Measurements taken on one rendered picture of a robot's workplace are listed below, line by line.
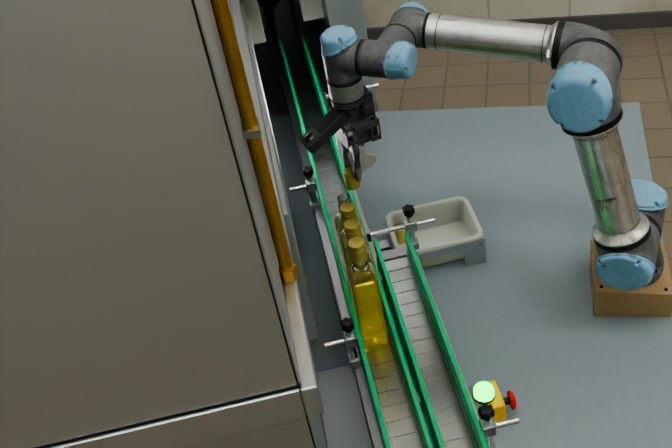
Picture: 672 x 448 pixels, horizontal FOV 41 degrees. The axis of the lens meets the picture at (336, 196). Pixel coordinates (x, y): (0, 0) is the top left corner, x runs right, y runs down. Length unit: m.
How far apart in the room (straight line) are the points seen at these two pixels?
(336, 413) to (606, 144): 0.75
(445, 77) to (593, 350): 2.55
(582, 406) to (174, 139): 1.28
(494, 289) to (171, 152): 1.39
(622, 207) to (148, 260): 1.07
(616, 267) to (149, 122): 1.20
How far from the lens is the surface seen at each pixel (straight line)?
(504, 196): 2.51
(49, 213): 1.03
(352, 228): 1.83
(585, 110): 1.70
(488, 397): 1.91
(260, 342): 1.18
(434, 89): 4.38
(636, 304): 2.17
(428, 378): 1.91
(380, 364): 1.94
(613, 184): 1.83
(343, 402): 1.89
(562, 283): 2.27
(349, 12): 2.75
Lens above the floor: 2.35
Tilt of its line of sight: 38 degrees down
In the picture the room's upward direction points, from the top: 11 degrees counter-clockwise
